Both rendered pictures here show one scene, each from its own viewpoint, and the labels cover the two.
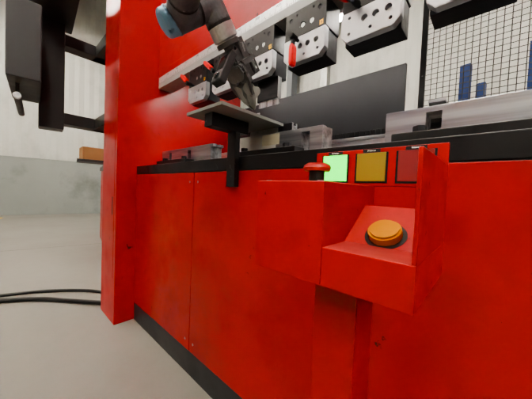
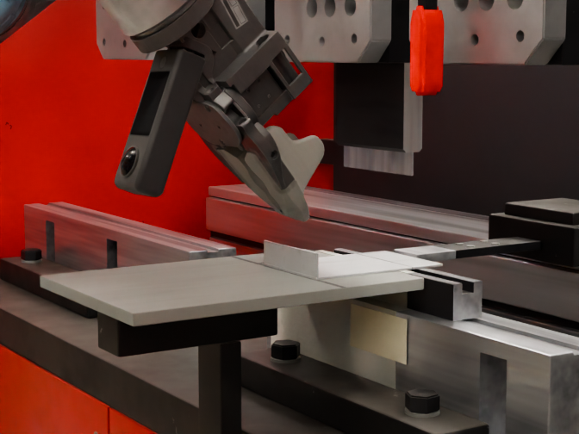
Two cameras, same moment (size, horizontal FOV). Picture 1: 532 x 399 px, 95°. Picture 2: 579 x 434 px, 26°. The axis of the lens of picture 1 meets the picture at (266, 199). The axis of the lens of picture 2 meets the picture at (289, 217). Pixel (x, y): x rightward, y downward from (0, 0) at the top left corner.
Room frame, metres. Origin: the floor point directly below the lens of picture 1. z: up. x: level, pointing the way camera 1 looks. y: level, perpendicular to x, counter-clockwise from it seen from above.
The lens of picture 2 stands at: (-0.15, -0.21, 1.19)
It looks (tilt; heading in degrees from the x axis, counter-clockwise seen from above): 8 degrees down; 15
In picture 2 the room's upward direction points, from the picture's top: straight up
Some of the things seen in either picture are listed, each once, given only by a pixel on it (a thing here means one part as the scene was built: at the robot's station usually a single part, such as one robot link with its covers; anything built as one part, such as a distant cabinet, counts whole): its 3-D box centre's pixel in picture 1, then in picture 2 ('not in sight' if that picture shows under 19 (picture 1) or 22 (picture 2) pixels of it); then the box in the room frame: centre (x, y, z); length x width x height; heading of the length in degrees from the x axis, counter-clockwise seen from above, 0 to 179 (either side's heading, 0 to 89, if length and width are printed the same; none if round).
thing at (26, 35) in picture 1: (25, 56); not in sight; (1.31, 1.29, 1.42); 0.45 x 0.12 x 0.36; 43
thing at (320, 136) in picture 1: (278, 147); (414, 358); (0.89, -0.04, 0.92); 0.39 x 0.06 x 0.10; 48
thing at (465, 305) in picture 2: (272, 131); (392, 282); (0.91, -0.01, 0.99); 0.20 x 0.03 x 0.03; 48
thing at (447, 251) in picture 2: not in sight; (513, 235); (1.05, -0.10, 1.01); 0.26 x 0.12 x 0.05; 138
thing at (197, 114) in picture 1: (237, 119); (231, 282); (0.82, 0.11, 1.00); 0.26 x 0.18 x 0.01; 138
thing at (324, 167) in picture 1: (317, 175); not in sight; (0.36, -0.07, 0.79); 0.04 x 0.04 x 0.04
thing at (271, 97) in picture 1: (268, 93); (377, 116); (0.93, 0.01, 1.13); 0.10 x 0.02 x 0.10; 48
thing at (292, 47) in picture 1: (293, 51); (432, 28); (0.77, -0.07, 1.20); 0.04 x 0.02 x 0.10; 138
